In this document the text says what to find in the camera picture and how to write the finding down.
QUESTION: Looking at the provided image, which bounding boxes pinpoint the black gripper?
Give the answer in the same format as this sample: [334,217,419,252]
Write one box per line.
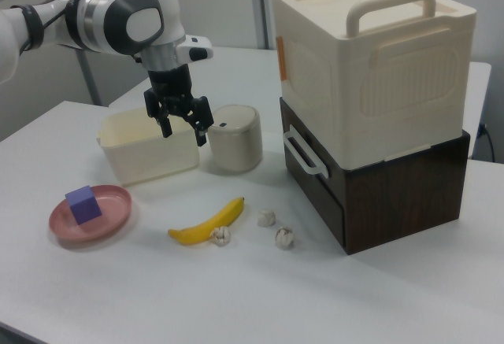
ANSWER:
[143,63,215,148]

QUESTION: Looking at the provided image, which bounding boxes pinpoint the brown drawer with white handle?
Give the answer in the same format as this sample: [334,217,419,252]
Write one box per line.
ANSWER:
[279,97,348,255]

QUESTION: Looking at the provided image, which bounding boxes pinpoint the dark brown drawer cabinet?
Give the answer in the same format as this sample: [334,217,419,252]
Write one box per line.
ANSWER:
[279,97,473,257]

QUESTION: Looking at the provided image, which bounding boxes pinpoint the cream open plastic bin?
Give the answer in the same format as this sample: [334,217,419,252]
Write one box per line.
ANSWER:
[96,108,201,187]

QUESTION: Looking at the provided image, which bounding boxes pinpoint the small white lidded trash can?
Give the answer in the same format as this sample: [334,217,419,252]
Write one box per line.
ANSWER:
[206,103,264,175]

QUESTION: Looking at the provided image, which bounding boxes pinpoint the yellow banana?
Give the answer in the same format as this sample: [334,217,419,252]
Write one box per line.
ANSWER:
[167,196,246,247]

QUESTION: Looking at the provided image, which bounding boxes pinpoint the white garlic bulb left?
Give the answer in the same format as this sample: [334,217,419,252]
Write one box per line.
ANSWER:
[209,225,232,248]

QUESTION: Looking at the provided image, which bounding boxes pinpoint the white garlic bulb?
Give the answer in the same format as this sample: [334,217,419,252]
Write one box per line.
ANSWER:
[209,225,232,248]
[257,209,277,227]

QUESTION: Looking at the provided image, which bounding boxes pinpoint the white garlic bulb middle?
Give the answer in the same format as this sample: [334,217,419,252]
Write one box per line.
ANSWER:
[257,209,277,227]

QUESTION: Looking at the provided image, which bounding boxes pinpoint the pink plate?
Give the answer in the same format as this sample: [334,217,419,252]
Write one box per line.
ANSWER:
[48,184,133,242]

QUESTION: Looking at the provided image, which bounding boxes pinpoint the purple cube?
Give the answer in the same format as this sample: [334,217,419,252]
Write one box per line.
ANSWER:
[64,185,104,226]

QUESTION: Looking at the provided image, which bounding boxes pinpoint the small white garlic pieces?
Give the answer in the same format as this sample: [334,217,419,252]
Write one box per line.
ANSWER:
[274,225,296,250]

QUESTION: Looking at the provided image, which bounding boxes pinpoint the cream storage box with handles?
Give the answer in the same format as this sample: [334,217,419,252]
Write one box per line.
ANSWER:
[271,0,478,172]

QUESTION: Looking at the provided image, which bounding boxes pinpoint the black wall cable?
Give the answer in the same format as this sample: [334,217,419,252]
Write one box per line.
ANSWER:
[476,122,495,161]

